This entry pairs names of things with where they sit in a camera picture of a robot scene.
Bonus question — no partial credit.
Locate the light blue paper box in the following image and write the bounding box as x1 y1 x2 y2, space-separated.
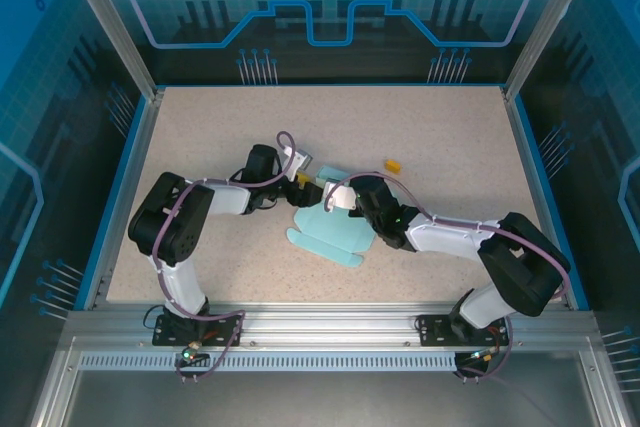
285 162 377 270

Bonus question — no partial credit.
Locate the blue table edge strip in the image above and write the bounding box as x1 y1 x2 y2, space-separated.
73 95 151 311
513 94 591 311

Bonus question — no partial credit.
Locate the small green-lit circuit board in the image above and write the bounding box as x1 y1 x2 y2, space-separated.
174 340 210 369
454 346 501 373

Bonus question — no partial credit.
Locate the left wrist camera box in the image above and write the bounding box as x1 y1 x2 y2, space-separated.
288 146 315 174

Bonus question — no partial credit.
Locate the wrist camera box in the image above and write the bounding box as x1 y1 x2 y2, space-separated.
323 181 359 212
288 146 315 174

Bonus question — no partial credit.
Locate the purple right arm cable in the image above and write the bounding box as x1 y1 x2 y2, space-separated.
323 171 572 383

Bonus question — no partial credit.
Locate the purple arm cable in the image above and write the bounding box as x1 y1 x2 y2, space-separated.
323 171 572 383
152 130 297 383

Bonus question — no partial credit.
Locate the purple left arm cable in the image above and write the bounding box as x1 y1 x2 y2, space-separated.
152 130 297 383

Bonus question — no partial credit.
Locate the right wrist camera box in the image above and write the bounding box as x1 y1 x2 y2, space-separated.
323 181 359 212

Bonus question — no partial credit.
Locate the aluminium frame beam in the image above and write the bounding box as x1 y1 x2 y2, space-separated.
62 302 599 354

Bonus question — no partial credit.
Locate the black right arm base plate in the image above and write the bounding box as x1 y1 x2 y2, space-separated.
417 314 507 348

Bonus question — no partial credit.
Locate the aluminium side rail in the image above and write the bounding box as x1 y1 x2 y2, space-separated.
82 89 165 311
501 86 572 309

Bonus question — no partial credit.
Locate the slotted grey cable duct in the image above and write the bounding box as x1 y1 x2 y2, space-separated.
77 351 461 373

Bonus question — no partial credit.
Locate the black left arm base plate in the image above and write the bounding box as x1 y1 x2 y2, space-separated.
152 313 246 348

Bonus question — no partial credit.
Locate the grey metal lower frame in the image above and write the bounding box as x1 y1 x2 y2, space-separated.
29 336 640 427

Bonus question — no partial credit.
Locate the aluminium corner post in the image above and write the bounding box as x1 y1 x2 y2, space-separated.
55 0 167 103
501 0 587 103

